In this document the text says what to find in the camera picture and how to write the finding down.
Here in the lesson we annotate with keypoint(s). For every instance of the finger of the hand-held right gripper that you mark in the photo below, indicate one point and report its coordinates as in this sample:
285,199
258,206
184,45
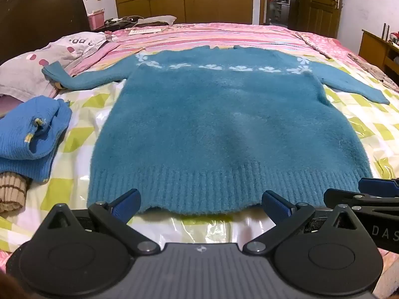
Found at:
380,187
374,201

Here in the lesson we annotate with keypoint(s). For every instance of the dark bedside table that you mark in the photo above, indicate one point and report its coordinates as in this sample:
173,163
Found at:
115,25

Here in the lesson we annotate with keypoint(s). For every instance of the blue knit sweater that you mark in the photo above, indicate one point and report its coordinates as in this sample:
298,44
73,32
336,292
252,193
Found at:
28,143

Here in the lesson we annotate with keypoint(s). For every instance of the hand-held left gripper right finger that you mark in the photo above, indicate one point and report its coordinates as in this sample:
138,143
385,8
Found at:
274,205

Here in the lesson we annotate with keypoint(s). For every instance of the beige ribbed cloth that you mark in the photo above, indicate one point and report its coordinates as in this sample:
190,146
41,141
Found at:
11,190

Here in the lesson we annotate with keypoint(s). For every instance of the pink striped bedsheet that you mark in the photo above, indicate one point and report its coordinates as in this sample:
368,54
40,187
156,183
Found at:
193,35

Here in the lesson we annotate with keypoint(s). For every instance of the wooden door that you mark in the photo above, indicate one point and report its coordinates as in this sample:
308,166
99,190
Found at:
318,3

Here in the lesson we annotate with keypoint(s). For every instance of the metal thermos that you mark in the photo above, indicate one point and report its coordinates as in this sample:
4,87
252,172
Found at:
387,31

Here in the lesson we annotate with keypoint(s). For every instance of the wooden desk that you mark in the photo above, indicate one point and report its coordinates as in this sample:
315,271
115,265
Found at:
372,48

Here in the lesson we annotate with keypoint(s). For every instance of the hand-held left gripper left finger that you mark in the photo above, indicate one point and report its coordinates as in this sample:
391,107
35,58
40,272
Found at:
127,204

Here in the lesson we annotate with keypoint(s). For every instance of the brown patterned cloth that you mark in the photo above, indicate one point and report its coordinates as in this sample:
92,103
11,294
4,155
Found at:
374,71

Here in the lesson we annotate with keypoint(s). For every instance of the white paper sheet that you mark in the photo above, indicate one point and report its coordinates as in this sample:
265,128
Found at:
145,30

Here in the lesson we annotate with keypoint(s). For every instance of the wooden wardrobe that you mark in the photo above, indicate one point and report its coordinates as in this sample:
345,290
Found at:
187,0

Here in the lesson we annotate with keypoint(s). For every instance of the teal fuzzy sweater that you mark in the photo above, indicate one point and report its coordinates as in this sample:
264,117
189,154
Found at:
218,124

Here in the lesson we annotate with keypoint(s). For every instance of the grey pillow with pink dots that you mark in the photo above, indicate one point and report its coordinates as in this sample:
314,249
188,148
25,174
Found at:
37,59

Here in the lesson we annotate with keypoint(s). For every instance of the pink storage box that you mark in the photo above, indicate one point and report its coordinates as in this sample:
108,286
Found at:
97,20

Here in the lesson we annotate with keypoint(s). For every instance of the pink floral quilt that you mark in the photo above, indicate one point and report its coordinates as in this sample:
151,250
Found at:
327,45

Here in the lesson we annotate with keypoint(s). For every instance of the dark wooden headboard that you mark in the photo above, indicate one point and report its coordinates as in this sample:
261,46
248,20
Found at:
40,12

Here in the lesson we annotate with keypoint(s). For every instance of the grey cloth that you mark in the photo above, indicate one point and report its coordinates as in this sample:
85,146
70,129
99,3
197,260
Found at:
156,21

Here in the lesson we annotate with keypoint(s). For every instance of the red ornament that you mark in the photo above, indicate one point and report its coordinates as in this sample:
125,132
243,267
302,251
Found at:
395,37

